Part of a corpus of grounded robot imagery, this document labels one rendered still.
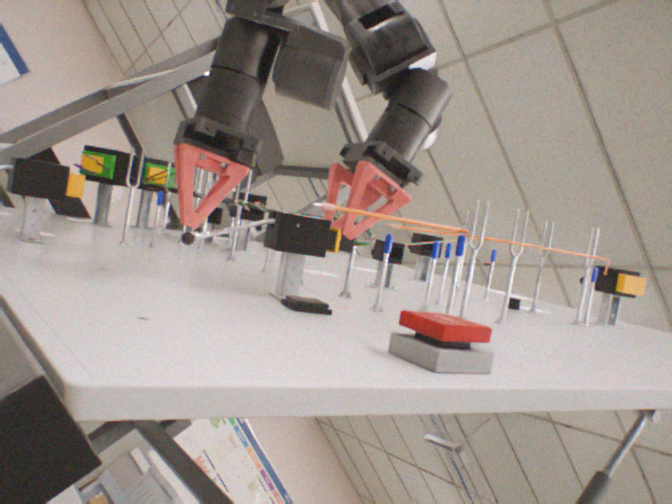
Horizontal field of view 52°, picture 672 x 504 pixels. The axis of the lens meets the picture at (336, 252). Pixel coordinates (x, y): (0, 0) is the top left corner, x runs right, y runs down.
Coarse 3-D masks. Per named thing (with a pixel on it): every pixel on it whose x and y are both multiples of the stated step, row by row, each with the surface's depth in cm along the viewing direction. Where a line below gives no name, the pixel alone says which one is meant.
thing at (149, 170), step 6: (144, 168) 134; (150, 168) 133; (156, 168) 133; (162, 168) 135; (174, 168) 136; (144, 174) 133; (150, 174) 133; (162, 174) 134; (150, 180) 133; (156, 180) 133; (162, 180) 134; (168, 186) 136
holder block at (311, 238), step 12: (276, 216) 71; (288, 216) 70; (300, 216) 70; (276, 228) 70; (288, 228) 70; (300, 228) 71; (312, 228) 71; (324, 228) 72; (264, 240) 73; (276, 240) 70; (288, 240) 70; (300, 240) 71; (312, 240) 71; (324, 240) 72; (288, 252) 71; (300, 252) 71; (312, 252) 72; (324, 252) 72
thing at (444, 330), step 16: (400, 320) 52; (416, 320) 51; (432, 320) 49; (448, 320) 51; (464, 320) 52; (416, 336) 52; (432, 336) 49; (448, 336) 49; (464, 336) 49; (480, 336) 50
